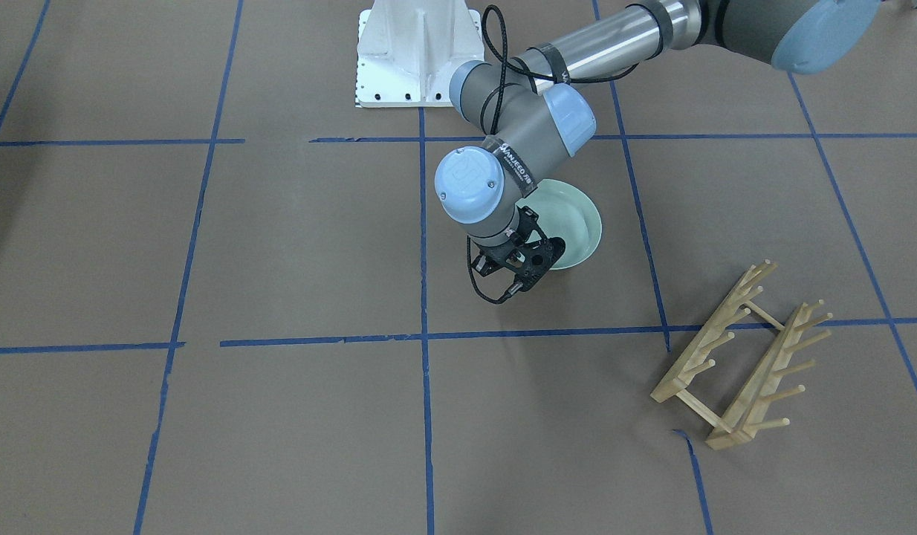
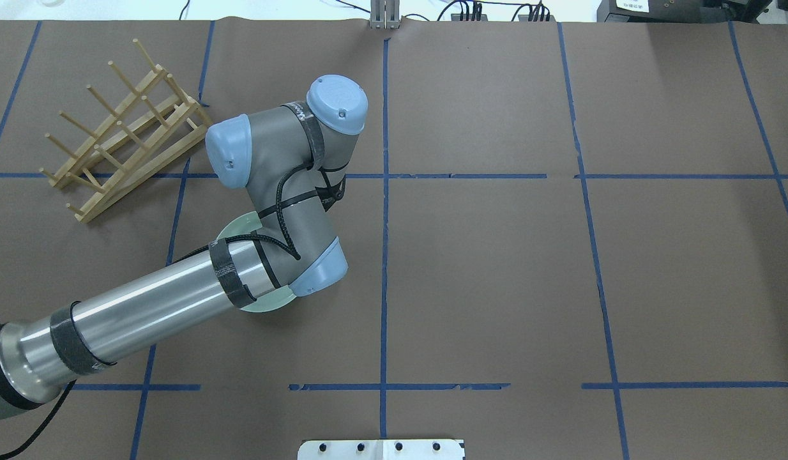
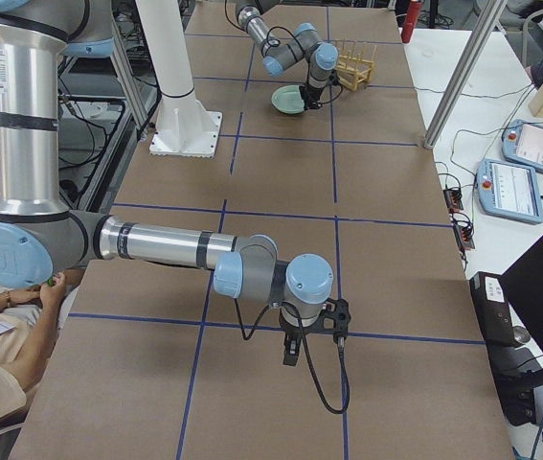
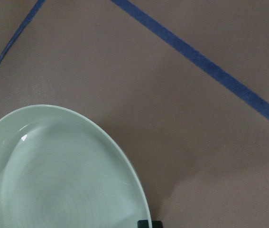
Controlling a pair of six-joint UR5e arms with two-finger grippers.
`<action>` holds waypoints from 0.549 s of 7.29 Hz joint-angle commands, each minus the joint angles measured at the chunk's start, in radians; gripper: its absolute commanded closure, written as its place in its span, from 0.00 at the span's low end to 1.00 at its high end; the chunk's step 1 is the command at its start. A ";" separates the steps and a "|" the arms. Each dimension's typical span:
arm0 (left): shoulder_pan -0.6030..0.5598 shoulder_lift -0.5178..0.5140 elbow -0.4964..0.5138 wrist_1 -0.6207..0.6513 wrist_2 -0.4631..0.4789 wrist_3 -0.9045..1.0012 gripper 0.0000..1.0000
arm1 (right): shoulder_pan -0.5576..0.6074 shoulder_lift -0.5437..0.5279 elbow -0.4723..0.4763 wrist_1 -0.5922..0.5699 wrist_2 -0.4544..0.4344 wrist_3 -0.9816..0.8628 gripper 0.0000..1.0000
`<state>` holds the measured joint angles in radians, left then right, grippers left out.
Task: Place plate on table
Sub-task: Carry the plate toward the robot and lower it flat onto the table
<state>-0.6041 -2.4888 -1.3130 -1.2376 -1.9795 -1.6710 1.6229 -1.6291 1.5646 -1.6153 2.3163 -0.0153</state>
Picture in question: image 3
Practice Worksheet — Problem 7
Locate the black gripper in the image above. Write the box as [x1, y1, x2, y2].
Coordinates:
[299, 83, 324, 110]
[279, 307, 307, 367]

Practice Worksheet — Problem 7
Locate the light green ceramic plate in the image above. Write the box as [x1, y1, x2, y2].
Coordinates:
[271, 85, 305, 115]

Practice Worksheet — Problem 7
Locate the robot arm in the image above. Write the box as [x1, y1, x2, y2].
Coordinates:
[235, 1, 339, 110]
[0, 1, 346, 366]

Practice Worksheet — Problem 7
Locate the person's hand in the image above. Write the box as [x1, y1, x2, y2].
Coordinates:
[34, 272, 67, 313]

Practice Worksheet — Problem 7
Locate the wooden dish rack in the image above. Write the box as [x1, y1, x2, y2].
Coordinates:
[331, 39, 377, 92]

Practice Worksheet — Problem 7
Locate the red bottle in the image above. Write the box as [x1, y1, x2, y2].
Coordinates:
[401, 0, 423, 44]

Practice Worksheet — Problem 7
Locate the far red power strip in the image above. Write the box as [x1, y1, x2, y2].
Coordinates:
[441, 172, 464, 212]

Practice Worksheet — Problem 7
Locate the red power strip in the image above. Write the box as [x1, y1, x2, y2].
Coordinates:
[441, 172, 464, 212]
[450, 212, 475, 250]

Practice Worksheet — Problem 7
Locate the near red power strip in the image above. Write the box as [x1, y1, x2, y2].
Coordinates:
[450, 212, 475, 250]

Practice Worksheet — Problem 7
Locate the black computer box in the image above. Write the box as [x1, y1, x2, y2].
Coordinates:
[469, 271, 531, 348]

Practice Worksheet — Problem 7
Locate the near teach pendant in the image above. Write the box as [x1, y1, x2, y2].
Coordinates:
[475, 159, 543, 224]

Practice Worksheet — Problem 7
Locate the teach pendant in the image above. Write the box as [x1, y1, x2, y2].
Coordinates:
[475, 159, 543, 224]
[502, 119, 543, 173]

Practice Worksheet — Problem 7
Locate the far teach pendant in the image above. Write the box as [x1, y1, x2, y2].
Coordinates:
[502, 119, 543, 173]

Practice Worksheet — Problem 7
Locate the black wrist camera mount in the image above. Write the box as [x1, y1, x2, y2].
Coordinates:
[319, 298, 351, 349]

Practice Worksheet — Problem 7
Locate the white camera stand pillar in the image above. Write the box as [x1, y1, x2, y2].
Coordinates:
[136, 0, 222, 158]

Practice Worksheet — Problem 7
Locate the aluminium diagonal frame post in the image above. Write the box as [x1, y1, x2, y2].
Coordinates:
[423, 0, 507, 150]

